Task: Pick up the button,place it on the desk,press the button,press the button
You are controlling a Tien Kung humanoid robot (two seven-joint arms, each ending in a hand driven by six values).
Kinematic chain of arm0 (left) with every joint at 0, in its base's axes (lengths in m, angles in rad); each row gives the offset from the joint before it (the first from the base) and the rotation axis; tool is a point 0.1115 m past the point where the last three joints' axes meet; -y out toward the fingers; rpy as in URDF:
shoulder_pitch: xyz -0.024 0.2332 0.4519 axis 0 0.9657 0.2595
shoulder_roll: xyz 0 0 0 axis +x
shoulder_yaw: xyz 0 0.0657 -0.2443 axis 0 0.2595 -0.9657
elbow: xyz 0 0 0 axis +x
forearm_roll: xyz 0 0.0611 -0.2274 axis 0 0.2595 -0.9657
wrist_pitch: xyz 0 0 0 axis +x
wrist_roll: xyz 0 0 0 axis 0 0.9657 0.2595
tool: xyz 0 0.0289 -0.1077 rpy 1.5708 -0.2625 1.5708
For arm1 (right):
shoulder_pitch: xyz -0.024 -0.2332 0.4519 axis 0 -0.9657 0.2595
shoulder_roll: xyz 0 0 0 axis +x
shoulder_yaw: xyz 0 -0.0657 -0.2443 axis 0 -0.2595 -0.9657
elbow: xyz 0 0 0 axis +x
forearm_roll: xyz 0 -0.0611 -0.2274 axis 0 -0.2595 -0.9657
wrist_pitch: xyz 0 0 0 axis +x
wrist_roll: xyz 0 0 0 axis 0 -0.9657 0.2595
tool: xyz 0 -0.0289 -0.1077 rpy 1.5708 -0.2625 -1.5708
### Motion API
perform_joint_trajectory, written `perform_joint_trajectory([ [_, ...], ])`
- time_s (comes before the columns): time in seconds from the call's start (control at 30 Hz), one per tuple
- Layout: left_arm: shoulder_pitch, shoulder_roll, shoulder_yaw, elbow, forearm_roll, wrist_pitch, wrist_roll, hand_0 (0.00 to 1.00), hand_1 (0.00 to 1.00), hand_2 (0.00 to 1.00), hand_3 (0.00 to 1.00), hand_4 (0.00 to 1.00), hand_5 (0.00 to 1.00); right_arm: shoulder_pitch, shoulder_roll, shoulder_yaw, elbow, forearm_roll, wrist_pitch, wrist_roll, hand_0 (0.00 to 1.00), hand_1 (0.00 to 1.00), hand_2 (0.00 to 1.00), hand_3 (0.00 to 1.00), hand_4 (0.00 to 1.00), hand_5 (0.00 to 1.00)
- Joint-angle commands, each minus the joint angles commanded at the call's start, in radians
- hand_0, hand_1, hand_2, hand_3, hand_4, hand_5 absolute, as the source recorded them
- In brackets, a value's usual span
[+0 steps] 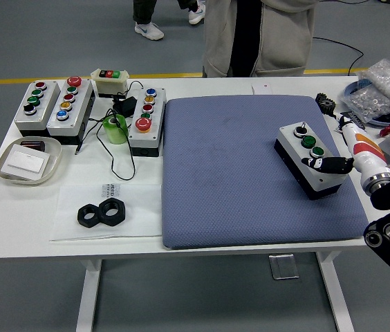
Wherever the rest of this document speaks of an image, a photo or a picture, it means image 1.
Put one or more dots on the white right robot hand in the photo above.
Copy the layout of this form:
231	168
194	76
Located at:
364	152

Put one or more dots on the four-control grey button box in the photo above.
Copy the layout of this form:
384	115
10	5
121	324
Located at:
293	141

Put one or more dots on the grey box mushroom button blue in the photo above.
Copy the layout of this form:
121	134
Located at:
146	138

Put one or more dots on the grey box mushroom button five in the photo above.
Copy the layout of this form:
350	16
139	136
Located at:
77	110

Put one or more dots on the grey button box black button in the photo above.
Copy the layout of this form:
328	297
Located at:
44	103

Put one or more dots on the small red clip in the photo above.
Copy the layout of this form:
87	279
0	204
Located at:
388	129

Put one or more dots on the clear bag of washers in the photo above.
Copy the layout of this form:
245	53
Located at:
368	103

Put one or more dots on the black gear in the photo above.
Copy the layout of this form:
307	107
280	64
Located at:
324	103

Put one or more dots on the blue plate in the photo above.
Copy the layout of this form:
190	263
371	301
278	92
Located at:
349	90

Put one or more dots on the bubble wrap bag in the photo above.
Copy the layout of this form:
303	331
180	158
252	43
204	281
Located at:
385	79

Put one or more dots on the person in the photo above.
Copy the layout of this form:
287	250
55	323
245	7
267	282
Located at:
278	41
148	30

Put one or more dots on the metal floor plate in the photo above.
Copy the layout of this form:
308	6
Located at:
283	268

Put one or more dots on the blue-grey padded mat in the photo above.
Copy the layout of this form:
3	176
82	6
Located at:
222	173

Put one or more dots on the white table leg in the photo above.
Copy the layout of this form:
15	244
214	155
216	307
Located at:
336	297
88	304

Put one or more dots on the clear printed plastic sheet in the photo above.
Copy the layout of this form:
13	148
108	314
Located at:
139	214

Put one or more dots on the black power adapter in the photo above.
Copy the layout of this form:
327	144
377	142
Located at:
126	105

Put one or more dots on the green tape roll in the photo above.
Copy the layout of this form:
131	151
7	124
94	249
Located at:
115	135

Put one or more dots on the large black hex nut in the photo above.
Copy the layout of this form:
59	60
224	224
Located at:
112	220

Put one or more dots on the small black hex nut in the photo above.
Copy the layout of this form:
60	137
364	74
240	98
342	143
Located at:
81	218

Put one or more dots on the white oval tray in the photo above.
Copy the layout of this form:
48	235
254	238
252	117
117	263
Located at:
54	152

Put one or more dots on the dark red-brown block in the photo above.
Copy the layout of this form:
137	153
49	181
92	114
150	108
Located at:
34	144

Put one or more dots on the cream three-button switch box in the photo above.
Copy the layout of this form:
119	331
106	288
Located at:
110	84

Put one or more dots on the white switch panel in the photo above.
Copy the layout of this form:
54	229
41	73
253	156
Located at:
25	160

